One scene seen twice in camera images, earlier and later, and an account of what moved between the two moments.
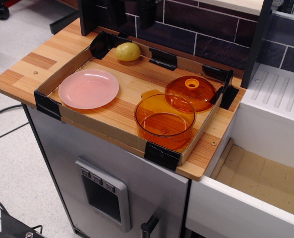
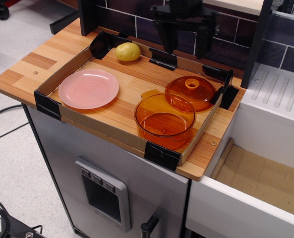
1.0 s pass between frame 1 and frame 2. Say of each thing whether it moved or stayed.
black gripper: moved
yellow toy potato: stayed
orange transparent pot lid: stayed
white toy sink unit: stayed
